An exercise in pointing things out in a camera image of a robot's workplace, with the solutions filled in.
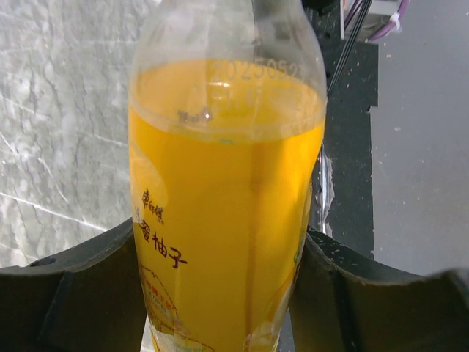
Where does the yellow juice bottle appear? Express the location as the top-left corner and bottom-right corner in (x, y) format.
(128, 1), (327, 351)

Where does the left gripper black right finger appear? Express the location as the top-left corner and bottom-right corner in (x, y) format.
(289, 228), (468, 351)

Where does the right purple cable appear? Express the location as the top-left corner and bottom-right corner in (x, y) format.
(342, 0), (410, 41)

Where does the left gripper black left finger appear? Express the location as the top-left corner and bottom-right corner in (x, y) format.
(1, 219), (147, 351)

